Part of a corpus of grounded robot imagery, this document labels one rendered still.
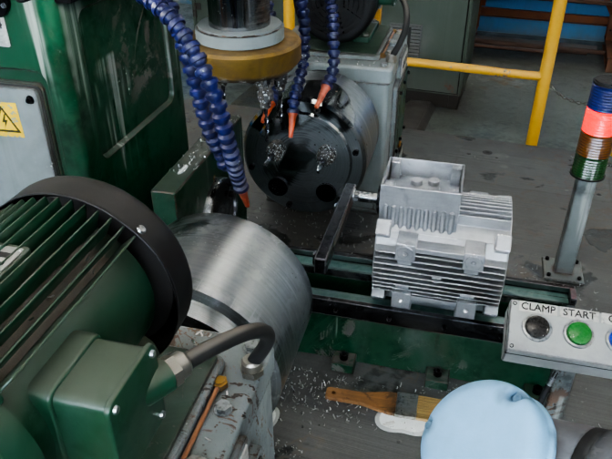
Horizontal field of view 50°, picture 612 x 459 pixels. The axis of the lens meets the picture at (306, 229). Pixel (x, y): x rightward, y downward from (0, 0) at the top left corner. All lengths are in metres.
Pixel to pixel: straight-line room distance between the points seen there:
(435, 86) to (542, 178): 2.54
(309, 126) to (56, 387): 0.90
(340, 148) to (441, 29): 2.99
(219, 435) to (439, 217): 0.54
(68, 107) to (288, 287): 0.39
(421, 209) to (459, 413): 0.64
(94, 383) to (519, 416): 0.26
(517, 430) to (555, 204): 1.38
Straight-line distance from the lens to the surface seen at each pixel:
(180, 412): 0.61
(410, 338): 1.13
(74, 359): 0.46
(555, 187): 1.81
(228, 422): 0.61
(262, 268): 0.82
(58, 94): 0.96
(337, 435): 1.07
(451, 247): 1.01
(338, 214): 1.13
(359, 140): 1.26
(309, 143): 1.28
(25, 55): 0.97
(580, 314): 0.91
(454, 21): 4.19
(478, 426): 0.38
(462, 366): 1.15
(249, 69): 0.93
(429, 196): 0.99
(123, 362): 0.46
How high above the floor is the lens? 1.62
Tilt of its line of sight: 33 degrees down
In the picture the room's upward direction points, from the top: straight up
